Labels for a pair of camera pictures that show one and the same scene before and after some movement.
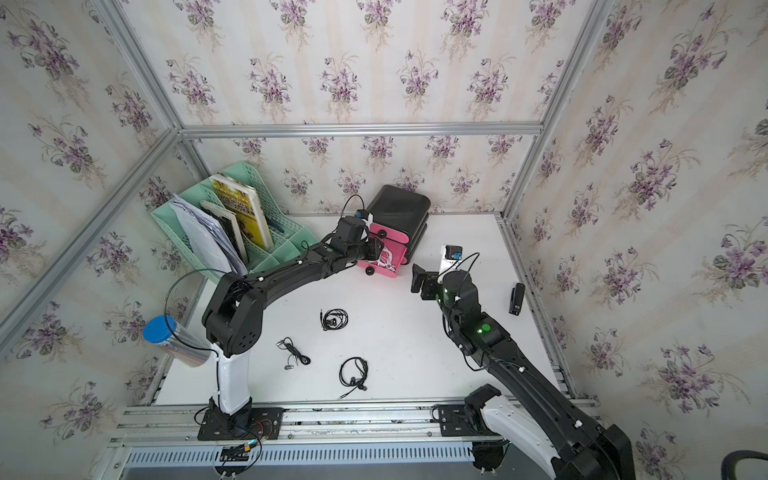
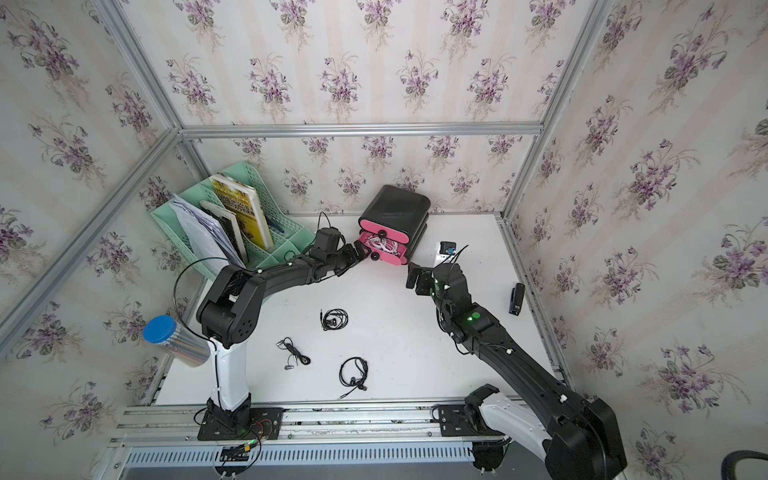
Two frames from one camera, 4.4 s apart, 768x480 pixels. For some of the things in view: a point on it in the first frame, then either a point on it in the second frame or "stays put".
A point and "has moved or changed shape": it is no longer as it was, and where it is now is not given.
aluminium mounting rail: x=303 y=424 stays put
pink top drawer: x=389 y=233 stays put
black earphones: x=287 y=344 stays put
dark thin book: x=229 y=224 stays put
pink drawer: x=398 y=254 has moved or changed shape
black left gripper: x=374 y=251 → x=352 y=258
